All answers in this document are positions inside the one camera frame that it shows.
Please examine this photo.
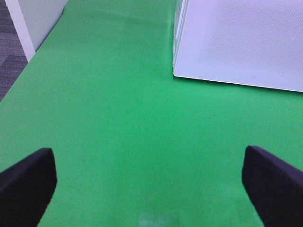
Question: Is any white partition panel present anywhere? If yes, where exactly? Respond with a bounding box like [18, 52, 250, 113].
[5, 0, 68, 61]

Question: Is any white microwave oven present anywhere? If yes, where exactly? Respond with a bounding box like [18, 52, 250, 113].
[172, 0, 303, 92]

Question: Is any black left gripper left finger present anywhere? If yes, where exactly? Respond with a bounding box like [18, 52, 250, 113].
[0, 148, 57, 227]

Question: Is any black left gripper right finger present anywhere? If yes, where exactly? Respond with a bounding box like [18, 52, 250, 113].
[241, 146, 303, 227]

